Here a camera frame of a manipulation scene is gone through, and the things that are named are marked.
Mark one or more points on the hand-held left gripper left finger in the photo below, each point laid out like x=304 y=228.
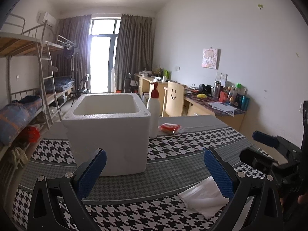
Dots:
x=92 y=170

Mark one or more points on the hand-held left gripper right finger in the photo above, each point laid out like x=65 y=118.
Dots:
x=220 y=173

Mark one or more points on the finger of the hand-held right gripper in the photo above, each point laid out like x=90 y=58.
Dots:
x=255 y=157
x=264 y=138

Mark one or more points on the white tissue cloth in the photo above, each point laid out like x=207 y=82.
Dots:
x=204 y=199

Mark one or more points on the white foam box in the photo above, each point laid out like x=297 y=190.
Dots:
x=108 y=139

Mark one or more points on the group of bottles and cans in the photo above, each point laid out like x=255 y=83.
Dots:
x=233 y=97

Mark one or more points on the printed paper sheets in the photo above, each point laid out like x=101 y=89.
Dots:
x=222 y=107

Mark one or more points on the houndstooth tablecloth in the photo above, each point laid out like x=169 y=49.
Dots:
x=168 y=154

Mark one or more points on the long wooden desk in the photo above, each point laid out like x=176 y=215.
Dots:
x=204 y=108

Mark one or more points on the red snack packet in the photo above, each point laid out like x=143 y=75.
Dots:
x=169 y=128

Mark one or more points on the red plastic bag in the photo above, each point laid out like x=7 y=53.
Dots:
x=32 y=134

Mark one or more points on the yellow object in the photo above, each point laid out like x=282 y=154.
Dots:
x=202 y=95

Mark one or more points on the black headphones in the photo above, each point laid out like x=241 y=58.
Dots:
x=204 y=89

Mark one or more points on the black folding chair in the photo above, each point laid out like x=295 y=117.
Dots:
x=80 y=89

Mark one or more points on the white pump bottle red cap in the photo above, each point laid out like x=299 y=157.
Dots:
x=153 y=110

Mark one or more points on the wooden chair smiley face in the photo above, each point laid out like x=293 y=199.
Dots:
x=173 y=101

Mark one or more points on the blue bed mattress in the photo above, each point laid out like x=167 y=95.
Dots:
x=60 y=83

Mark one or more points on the rolled blue patterned quilt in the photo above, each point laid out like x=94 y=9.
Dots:
x=12 y=122

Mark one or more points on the glass balcony door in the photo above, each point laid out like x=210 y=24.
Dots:
x=103 y=60

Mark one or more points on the hanging dark clothes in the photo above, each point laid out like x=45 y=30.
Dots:
x=68 y=53

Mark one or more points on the brown curtain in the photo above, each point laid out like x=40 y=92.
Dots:
x=134 y=53
x=77 y=43

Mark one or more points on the grey metal bunk bed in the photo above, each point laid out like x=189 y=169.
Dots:
x=21 y=44
x=61 y=45

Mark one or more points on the white air conditioner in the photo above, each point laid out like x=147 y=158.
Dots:
x=47 y=19

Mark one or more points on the pink cartoon wall picture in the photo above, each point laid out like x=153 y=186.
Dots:
x=210 y=58

